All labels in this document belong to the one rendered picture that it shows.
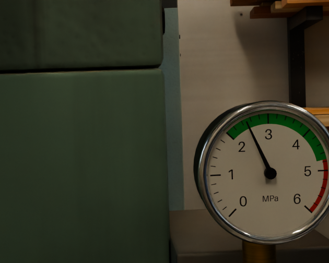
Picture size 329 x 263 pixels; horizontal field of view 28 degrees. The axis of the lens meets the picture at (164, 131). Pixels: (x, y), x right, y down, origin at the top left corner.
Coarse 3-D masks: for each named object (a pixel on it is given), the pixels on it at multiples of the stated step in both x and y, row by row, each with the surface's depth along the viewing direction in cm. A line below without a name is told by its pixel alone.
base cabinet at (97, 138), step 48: (0, 96) 34; (48, 96) 34; (96, 96) 34; (144, 96) 34; (0, 144) 34; (48, 144) 34; (96, 144) 34; (144, 144) 34; (0, 192) 34; (48, 192) 34; (96, 192) 34; (144, 192) 34; (0, 240) 34; (48, 240) 34; (96, 240) 34; (144, 240) 34
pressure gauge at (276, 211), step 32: (224, 128) 28; (256, 128) 28; (288, 128) 28; (320, 128) 28; (224, 160) 28; (256, 160) 28; (288, 160) 28; (320, 160) 29; (224, 192) 28; (256, 192) 28; (288, 192) 29; (320, 192) 29; (224, 224) 28; (256, 224) 29; (288, 224) 29; (256, 256) 31
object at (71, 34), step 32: (0, 0) 33; (32, 0) 34; (64, 0) 34; (96, 0) 34; (128, 0) 34; (160, 0) 34; (0, 32) 34; (32, 32) 34; (64, 32) 34; (96, 32) 34; (128, 32) 34; (160, 32) 34; (0, 64) 34; (32, 64) 34; (64, 64) 34; (96, 64) 34; (128, 64) 34; (160, 64) 34
